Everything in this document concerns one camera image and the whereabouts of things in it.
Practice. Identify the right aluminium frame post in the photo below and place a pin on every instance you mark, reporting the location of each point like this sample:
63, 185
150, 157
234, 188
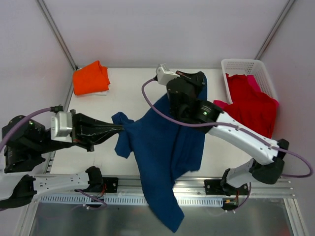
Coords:
275, 28

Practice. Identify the folded orange t-shirt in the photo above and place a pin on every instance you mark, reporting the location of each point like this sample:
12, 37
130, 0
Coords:
90, 79

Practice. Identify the red t-shirt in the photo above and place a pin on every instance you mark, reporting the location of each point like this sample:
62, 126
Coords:
250, 106

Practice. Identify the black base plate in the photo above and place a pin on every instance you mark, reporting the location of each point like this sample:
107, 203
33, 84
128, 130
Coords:
106, 185
218, 187

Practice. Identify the aluminium mounting rail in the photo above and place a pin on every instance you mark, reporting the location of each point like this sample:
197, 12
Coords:
194, 186

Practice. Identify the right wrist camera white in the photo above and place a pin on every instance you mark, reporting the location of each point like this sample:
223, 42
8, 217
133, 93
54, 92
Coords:
164, 75

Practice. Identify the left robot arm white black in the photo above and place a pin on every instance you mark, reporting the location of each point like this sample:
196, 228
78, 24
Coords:
26, 138

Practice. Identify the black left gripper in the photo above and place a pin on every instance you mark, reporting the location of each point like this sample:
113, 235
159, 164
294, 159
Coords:
76, 131

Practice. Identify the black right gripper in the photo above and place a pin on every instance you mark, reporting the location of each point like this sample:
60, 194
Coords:
188, 80

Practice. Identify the white slotted cable duct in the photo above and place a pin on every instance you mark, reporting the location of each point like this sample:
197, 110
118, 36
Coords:
129, 200

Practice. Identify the navy blue printed t-shirt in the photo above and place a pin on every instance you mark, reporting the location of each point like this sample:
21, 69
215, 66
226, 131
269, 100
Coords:
164, 151

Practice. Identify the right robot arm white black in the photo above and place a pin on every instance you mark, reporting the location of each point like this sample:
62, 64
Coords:
266, 163

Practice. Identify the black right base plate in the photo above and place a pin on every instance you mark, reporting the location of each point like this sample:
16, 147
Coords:
218, 187

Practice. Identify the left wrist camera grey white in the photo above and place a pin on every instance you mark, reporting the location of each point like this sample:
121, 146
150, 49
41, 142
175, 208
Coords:
61, 127

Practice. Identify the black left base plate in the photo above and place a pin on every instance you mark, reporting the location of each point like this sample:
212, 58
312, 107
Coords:
106, 185

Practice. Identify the aluminium frame post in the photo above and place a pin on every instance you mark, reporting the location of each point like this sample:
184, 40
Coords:
275, 28
56, 32

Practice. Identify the left aluminium frame post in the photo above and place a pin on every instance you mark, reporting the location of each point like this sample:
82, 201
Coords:
56, 32

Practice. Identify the white plastic basket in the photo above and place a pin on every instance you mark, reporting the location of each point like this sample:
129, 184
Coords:
248, 67

